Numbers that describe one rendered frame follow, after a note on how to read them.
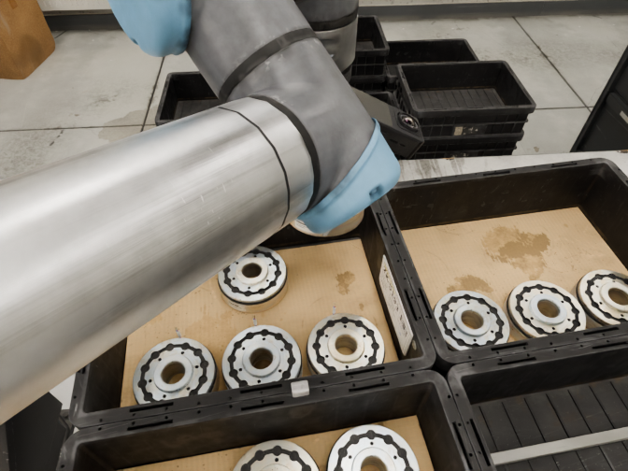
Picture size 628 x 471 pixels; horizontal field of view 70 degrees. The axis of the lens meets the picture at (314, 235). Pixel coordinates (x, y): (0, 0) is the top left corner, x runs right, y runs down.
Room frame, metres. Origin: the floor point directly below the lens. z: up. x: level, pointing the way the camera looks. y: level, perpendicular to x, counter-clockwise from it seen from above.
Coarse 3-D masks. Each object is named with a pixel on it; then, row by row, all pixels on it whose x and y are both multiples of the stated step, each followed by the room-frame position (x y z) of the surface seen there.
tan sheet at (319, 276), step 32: (288, 256) 0.45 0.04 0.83; (320, 256) 0.45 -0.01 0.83; (352, 256) 0.45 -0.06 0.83; (288, 288) 0.39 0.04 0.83; (320, 288) 0.39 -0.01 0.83; (352, 288) 0.39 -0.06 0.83; (160, 320) 0.33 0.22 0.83; (192, 320) 0.33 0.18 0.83; (224, 320) 0.33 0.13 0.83; (256, 320) 0.33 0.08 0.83; (288, 320) 0.33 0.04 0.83; (320, 320) 0.33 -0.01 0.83; (384, 320) 0.33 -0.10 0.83; (128, 352) 0.28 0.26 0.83; (352, 352) 0.28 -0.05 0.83; (128, 384) 0.23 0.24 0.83; (224, 384) 0.23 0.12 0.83
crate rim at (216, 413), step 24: (360, 384) 0.19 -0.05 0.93; (384, 384) 0.20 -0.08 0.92; (408, 384) 0.19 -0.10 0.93; (432, 384) 0.20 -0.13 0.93; (216, 408) 0.17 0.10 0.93; (240, 408) 0.17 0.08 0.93; (264, 408) 0.17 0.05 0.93; (288, 408) 0.17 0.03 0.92; (456, 408) 0.17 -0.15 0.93; (96, 432) 0.14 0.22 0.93; (120, 432) 0.14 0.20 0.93; (144, 432) 0.14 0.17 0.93; (456, 432) 0.15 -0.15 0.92; (72, 456) 0.12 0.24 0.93
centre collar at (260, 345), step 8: (256, 344) 0.27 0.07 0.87; (264, 344) 0.27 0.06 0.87; (272, 344) 0.27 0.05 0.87; (248, 352) 0.26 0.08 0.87; (272, 352) 0.26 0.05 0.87; (248, 360) 0.25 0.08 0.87; (272, 360) 0.25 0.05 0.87; (248, 368) 0.24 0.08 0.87; (256, 368) 0.24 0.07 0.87; (264, 368) 0.24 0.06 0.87; (272, 368) 0.24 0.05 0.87; (256, 376) 0.23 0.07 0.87; (264, 376) 0.23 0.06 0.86
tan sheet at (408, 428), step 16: (416, 416) 0.19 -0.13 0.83; (336, 432) 0.17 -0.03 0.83; (400, 432) 0.17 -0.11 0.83; (416, 432) 0.17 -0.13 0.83; (240, 448) 0.16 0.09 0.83; (304, 448) 0.16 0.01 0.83; (320, 448) 0.16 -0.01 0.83; (416, 448) 0.16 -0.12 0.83; (160, 464) 0.14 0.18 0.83; (176, 464) 0.14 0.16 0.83; (192, 464) 0.14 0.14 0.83; (208, 464) 0.14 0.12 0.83; (224, 464) 0.14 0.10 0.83; (320, 464) 0.14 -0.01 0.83; (368, 464) 0.14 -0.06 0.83; (432, 464) 0.14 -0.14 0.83
